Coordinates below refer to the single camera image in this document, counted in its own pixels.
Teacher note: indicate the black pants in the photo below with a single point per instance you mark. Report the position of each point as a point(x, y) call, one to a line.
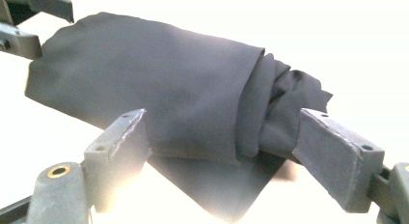
point(144, 82)

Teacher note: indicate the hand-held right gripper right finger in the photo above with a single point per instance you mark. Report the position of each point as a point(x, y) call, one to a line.
point(340, 159)

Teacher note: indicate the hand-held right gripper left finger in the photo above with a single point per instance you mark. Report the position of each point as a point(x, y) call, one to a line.
point(115, 153)

